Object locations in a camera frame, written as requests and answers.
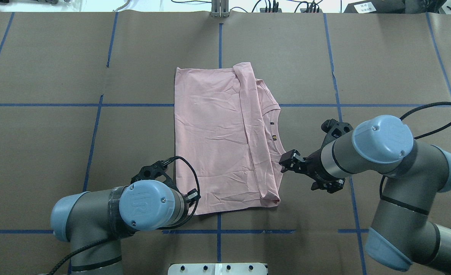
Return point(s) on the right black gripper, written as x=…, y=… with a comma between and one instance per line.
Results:
x=314, y=165

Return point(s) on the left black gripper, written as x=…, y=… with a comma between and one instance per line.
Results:
x=193, y=197

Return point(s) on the pink Snoopy t-shirt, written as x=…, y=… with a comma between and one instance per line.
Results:
x=226, y=127

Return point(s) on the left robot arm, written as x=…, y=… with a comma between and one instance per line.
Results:
x=94, y=223

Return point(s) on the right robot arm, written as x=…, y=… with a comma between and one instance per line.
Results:
x=400, y=233

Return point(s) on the black box with label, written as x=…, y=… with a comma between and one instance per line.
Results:
x=376, y=6

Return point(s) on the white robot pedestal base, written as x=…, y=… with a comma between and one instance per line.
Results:
x=241, y=268

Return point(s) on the aluminium frame post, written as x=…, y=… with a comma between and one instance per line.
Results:
x=220, y=8

